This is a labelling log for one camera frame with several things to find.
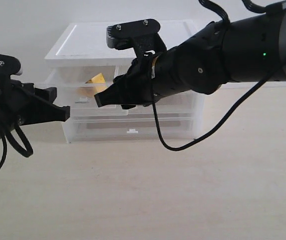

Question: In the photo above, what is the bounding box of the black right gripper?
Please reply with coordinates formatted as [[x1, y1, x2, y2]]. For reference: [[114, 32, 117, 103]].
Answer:
[[94, 56, 163, 109]]

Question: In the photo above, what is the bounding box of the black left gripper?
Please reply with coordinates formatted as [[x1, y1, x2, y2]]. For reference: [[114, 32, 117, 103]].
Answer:
[[0, 79, 70, 151]]

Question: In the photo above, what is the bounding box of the yellow cheese block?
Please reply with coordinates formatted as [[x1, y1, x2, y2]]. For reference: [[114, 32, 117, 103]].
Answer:
[[77, 73, 107, 98]]

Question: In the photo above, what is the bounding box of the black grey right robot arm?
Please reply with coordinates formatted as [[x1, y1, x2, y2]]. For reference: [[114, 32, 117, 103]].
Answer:
[[94, 0, 286, 109]]

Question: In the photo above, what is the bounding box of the translucent middle wide drawer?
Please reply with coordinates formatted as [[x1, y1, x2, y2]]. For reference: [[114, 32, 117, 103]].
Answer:
[[71, 91, 198, 117]]

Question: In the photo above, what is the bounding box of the translucent wide drawer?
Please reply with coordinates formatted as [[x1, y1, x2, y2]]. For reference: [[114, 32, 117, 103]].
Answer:
[[72, 118, 195, 139], [71, 91, 198, 117]]

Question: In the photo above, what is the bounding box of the translucent bottom wide drawer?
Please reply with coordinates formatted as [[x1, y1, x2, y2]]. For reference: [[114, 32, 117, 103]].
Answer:
[[72, 118, 195, 139]]

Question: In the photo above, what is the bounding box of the white plastic drawer cabinet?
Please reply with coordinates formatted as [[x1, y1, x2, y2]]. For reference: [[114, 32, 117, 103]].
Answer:
[[45, 22, 205, 143]]

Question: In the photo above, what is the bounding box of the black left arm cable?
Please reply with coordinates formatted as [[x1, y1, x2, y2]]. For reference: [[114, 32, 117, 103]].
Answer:
[[0, 99, 33, 183]]

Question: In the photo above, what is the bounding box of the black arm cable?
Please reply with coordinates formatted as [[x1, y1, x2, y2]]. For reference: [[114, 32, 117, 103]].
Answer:
[[0, 99, 33, 183], [150, 0, 286, 152]]

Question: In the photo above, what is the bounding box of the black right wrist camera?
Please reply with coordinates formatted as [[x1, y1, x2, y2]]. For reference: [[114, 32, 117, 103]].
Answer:
[[106, 18, 167, 59]]

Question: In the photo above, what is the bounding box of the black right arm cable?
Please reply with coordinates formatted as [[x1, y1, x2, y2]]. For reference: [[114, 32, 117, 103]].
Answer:
[[150, 0, 286, 152]]

